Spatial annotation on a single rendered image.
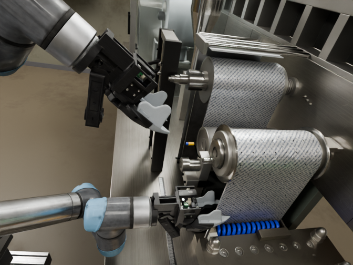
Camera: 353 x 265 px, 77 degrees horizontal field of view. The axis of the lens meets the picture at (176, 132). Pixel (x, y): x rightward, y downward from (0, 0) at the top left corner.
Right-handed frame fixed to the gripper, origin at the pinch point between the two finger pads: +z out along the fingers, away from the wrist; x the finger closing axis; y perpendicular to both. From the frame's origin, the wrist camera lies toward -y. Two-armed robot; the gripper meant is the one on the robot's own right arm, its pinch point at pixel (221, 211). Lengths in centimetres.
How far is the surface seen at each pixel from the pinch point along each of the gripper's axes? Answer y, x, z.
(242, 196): 6.4, -0.1, 3.9
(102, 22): -26, 341, -65
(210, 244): -3.3, -7.0, -4.7
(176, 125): -19, 68, 1
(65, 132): -109, 178, -92
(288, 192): 7.3, -0.1, 17.5
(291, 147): 21.3, 2.5, 13.0
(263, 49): 36.6, 30.1, 13.6
